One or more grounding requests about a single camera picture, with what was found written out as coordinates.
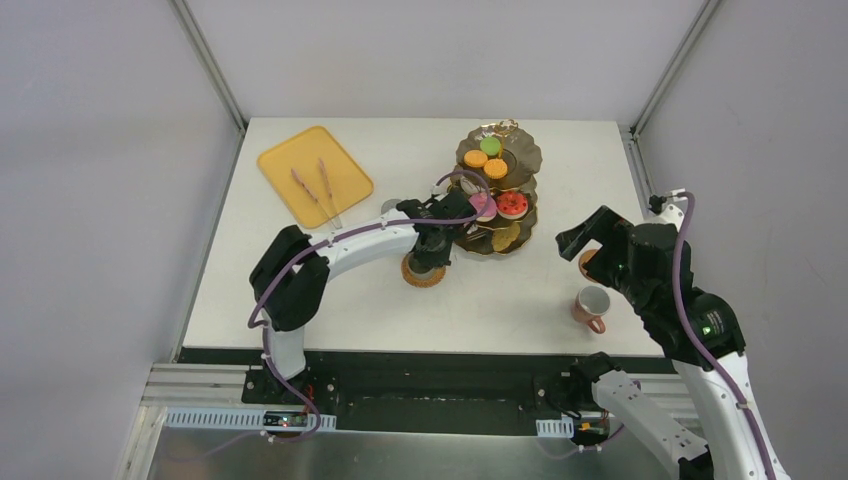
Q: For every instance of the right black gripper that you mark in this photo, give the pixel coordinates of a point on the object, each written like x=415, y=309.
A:
x=602, y=234

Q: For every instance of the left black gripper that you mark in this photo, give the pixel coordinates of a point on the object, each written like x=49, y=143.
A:
x=429, y=245

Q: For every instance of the orange round coaster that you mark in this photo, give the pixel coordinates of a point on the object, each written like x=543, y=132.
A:
x=584, y=258

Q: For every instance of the grey small cup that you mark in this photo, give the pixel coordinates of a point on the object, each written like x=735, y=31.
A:
x=419, y=271

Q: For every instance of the blue grey mug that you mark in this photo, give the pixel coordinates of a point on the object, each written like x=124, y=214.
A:
x=389, y=205

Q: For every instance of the pink frosted donut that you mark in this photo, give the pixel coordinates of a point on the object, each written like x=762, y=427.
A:
x=485, y=207

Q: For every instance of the white striped donut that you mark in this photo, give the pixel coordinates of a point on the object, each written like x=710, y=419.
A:
x=469, y=187

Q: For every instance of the red strawberry donut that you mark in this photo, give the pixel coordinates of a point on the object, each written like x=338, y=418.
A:
x=512, y=205

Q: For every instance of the orange sandwich cookie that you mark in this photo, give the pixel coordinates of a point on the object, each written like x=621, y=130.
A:
x=475, y=158
x=496, y=168

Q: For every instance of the green sandwich cookie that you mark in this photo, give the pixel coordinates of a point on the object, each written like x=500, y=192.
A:
x=491, y=146

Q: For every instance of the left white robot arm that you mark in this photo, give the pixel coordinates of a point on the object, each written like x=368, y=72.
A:
x=289, y=280

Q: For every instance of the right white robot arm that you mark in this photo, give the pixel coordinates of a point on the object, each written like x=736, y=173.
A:
x=701, y=336

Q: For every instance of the pink mug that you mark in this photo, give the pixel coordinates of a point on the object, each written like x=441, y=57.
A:
x=589, y=306

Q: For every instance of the yellow serving tray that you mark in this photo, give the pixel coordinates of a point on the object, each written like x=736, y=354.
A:
x=316, y=178

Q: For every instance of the three tier glass stand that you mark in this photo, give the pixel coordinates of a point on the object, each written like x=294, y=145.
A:
x=524, y=158

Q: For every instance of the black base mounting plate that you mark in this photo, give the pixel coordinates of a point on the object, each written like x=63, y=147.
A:
x=439, y=393

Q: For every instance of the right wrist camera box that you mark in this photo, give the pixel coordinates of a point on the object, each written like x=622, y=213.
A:
x=664, y=209

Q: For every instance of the right white cable duct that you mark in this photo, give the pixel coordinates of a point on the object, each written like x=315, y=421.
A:
x=562, y=427

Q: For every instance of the white cable duct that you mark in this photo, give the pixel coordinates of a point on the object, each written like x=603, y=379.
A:
x=248, y=420
x=562, y=427

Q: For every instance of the left white cable duct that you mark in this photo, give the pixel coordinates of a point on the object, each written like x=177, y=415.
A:
x=248, y=420

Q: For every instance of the aluminium frame rail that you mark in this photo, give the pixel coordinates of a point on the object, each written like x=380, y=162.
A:
x=194, y=385

